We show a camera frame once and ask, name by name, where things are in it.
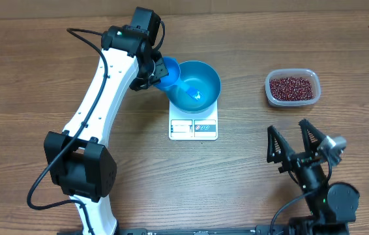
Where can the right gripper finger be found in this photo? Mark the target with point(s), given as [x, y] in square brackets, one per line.
[278, 149]
[312, 137]

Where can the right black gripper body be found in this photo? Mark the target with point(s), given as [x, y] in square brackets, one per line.
[308, 179]

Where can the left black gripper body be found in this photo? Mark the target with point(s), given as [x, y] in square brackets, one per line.
[150, 75]

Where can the blue plastic measuring scoop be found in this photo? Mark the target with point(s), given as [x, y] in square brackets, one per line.
[172, 80]

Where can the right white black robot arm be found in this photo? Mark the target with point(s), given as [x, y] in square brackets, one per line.
[332, 206]

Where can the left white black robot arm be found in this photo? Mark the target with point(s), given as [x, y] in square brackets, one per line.
[78, 157]

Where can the teal blue bowl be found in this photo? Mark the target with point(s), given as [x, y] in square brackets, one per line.
[202, 77]

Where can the white digital kitchen scale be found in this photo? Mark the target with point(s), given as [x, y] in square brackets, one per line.
[201, 126]

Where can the red adzuki beans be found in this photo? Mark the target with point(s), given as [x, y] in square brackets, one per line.
[291, 89]

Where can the clear plastic food container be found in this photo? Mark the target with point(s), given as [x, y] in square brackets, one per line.
[282, 73]

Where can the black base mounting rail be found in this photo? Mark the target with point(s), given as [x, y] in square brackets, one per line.
[257, 230]

